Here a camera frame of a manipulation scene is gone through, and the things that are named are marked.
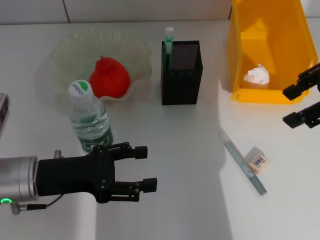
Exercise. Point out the red-orange fruit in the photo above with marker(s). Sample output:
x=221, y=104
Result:
x=112, y=77

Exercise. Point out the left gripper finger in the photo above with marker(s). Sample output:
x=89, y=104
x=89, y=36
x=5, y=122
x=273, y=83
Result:
x=150, y=185

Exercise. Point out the eraser with barcode sleeve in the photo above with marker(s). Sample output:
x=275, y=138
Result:
x=258, y=162

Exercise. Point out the grey pen with clear cap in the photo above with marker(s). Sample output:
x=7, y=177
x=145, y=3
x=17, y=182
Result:
x=240, y=160

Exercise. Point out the yellow plastic storage bin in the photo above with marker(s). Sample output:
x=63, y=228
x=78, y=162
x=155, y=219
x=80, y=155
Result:
x=287, y=37

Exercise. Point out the black mesh pen holder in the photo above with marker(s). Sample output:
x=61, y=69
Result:
x=180, y=85

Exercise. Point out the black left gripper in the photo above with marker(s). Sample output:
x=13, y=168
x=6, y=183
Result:
x=70, y=175

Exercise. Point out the green utility knife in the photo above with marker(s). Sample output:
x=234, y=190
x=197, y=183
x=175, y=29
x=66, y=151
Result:
x=167, y=57

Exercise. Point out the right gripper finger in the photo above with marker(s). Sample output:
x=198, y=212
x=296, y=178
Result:
x=292, y=92
x=292, y=119

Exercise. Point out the clear wavy glass fruit plate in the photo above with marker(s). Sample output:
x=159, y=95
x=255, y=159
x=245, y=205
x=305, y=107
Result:
x=57, y=62

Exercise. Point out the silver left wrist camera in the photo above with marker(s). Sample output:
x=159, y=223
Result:
x=3, y=110

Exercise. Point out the water bottle with green label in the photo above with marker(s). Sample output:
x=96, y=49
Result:
x=92, y=125

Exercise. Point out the white paper ball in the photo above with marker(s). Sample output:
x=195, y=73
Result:
x=256, y=76

